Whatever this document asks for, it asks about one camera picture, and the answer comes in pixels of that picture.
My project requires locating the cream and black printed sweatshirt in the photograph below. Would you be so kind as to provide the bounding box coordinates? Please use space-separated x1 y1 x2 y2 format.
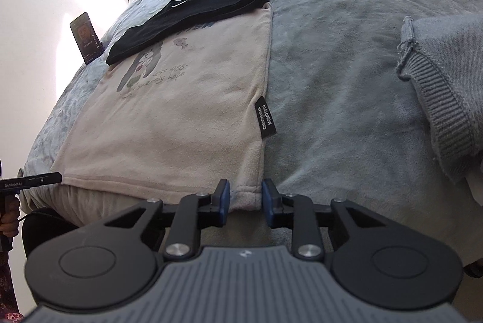
56 0 280 212

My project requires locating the person's patterned clothing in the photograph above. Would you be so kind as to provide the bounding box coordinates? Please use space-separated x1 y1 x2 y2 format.
0 240 24 323

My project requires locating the person's left hand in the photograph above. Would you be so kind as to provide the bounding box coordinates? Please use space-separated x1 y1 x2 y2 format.
0 195 22 239

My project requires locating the upright black smartphone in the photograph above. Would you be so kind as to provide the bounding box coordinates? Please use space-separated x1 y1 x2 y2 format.
70 11 104 66

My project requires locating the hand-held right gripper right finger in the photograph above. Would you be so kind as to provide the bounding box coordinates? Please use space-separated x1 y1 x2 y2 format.
261 179 379 261

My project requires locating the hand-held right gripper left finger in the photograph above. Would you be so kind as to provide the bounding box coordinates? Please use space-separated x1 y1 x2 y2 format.
102 179 232 262

